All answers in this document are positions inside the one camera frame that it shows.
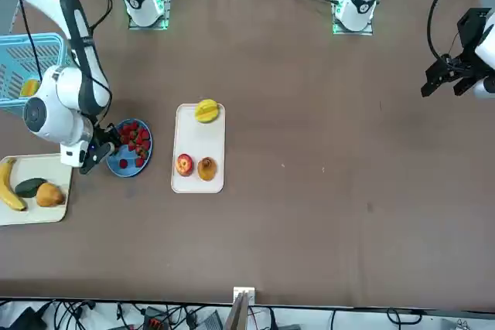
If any dark green avocado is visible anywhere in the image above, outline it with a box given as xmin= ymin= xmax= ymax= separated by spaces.
xmin=14 ymin=177 xmax=47 ymax=197

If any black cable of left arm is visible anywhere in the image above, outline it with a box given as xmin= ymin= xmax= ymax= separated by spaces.
xmin=426 ymin=0 xmax=465 ymax=61

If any light blue plastic basket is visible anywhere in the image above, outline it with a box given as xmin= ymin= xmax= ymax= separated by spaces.
xmin=0 ymin=32 xmax=74 ymax=117

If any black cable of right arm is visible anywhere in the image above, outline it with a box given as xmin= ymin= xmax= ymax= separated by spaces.
xmin=15 ymin=0 xmax=114 ymax=130

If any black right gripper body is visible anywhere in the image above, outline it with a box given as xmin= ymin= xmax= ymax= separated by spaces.
xmin=89 ymin=123 xmax=111 ymax=153

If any red and black device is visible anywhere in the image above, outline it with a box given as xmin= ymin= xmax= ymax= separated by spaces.
xmin=143 ymin=306 xmax=172 ymax=330

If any red apple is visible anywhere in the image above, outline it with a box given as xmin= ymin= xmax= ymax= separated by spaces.
xmin=176 ymin=153 xmax=194 ymax=177

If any yellow fruit in basket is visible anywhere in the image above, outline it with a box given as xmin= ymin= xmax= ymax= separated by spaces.
xmin=19 ymin=78 xmax=41 ymax=98

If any yellow-brown pear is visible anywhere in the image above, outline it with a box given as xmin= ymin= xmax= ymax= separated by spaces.
xmin=36 ymin=182 xmax=66 ymax=208

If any yellow starfruit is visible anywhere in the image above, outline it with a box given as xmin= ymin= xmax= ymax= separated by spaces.
xmin=193 ymin=98 xmax=221 ymax=124

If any aluminium post at table edge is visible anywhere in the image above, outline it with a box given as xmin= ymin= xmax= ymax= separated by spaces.
xmin=226 ymin=286 xmax=256 ymax=330

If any cream tray with banana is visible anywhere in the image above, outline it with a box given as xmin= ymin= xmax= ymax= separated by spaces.
xmin=0 ymin=153 xmax=73 ymax=226

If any brown pear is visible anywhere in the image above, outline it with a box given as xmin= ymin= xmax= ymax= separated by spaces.
xmin=196 ymin=156 xmax=218 ymax=182

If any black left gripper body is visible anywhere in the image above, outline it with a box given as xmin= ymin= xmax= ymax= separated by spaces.
xmin=448 ymin=7 xmax=492 ymax=73

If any yellow banana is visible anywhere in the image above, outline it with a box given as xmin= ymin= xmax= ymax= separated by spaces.
xmin=0 ymin=158 xmax=28 ymax=212

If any cream tray with three fruits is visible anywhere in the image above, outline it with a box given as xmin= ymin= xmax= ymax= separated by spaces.
xmin=171 ymin=103 xmax=227 ymax=195

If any blue plate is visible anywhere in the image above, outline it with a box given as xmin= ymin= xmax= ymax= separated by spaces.
xmin=105 ymin=118 xmax=154 ymax=179

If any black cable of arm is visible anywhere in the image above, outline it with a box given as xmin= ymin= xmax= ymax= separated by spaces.
xmin=15 ymin=0 xmax=114 ymax=130
xmin=426 ymin=0 xmax=465 ymax=61

